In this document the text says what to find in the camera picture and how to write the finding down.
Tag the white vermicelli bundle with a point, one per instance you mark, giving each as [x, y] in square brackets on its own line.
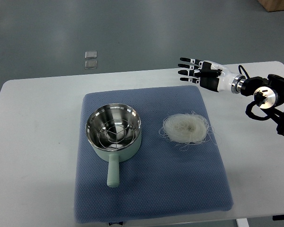
[187, 130]

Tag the white table leg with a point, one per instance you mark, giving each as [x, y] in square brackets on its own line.
[242, 222]

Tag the mint green steel pot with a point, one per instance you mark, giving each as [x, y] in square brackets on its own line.
[109, 115]

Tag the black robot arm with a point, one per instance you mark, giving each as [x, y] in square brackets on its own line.
[268, 97]

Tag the blue quilted mat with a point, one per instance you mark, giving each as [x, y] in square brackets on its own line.
[162, 178]

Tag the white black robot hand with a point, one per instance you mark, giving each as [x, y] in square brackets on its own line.
[209, 75]

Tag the upper floor plate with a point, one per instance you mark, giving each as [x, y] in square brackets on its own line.
[90, 54]

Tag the wire steaming rack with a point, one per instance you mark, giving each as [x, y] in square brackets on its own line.
[116, 137]

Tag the black table control panel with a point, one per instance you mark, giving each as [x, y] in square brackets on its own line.
[278, 217]

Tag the brown cardboard box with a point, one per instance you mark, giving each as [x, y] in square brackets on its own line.
[272, 5]

